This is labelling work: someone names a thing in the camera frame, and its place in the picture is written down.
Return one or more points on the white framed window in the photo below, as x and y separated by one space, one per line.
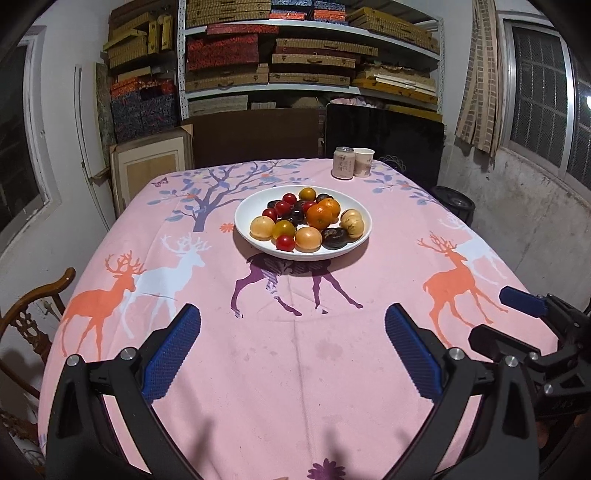
18 134

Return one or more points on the large red patterned box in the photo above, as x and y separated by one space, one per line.
221 50

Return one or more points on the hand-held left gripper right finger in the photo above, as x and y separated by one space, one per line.
415 355

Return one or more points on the pink deer print tablecloth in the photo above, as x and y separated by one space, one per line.
295 360

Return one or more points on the brown wooden board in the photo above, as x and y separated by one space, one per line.
256 136

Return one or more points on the red cherry tomato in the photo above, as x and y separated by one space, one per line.
269 214
308 206
289 198
282 208
285 242

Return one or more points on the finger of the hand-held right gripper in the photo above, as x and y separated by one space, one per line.
498 346
521 300

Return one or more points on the pale drink can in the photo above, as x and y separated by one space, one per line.
343 162

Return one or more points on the stack of tan woven cases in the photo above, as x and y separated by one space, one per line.
309 76

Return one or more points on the pile of yellow woven boxes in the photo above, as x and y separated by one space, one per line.
138 37

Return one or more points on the white leaning board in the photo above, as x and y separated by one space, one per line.
87 124

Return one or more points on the paper cup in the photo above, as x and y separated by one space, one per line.
363 161

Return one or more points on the cardboard box with framed panel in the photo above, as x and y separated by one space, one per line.
150 164

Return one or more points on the dark blue patterned storage boxes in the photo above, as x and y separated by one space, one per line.
143 108

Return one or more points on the small yellow passion fruit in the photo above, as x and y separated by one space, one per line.
349 214

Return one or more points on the carved wooden chair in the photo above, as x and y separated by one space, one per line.
27 304

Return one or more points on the white metal shelf rack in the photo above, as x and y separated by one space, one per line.
182 69

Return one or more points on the yellow tomato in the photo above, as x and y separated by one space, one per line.
283 228

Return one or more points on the black flat panel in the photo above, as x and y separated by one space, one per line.
383 134

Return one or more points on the barred window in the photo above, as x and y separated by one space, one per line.
540 97

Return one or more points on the hanging brick print curtain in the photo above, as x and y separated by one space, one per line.
480 78

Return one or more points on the flat red patterned box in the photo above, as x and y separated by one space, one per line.
242 29

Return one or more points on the orange mandarin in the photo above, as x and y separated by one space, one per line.
333 205
319 217

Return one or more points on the white plate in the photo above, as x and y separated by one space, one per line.
246 208

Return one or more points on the grey stone slab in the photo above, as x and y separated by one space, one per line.
105 101

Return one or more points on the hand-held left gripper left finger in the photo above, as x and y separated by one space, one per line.
171 350

